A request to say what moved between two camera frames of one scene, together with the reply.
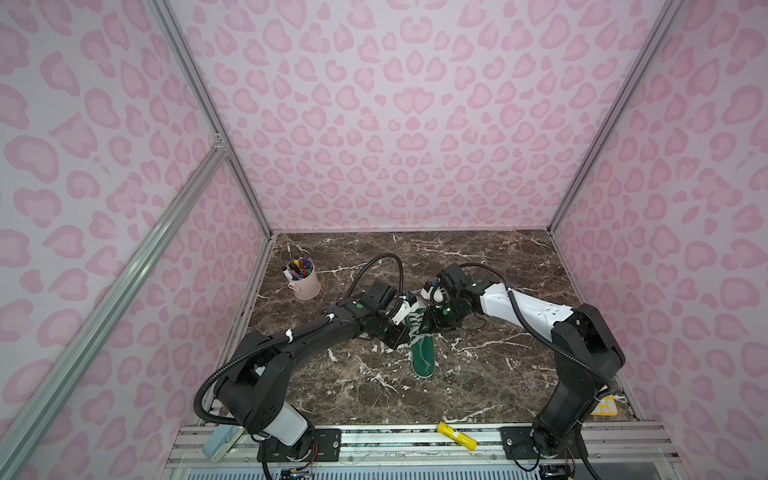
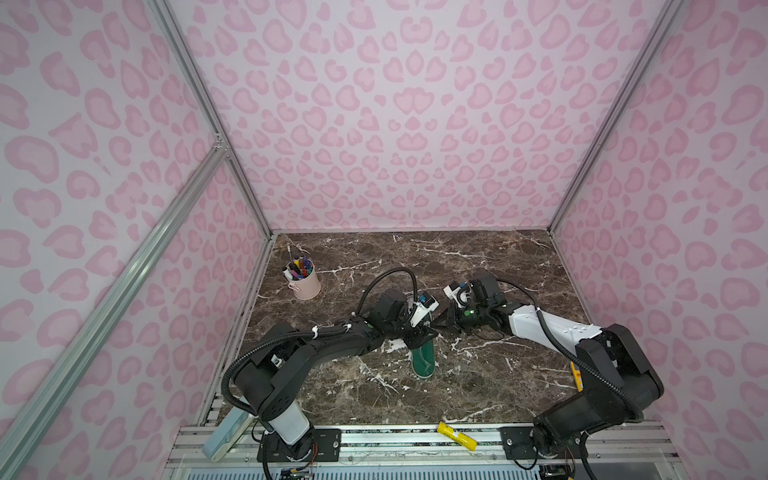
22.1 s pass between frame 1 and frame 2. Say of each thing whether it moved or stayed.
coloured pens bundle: stayed
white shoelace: moved
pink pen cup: stayed
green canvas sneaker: stayed
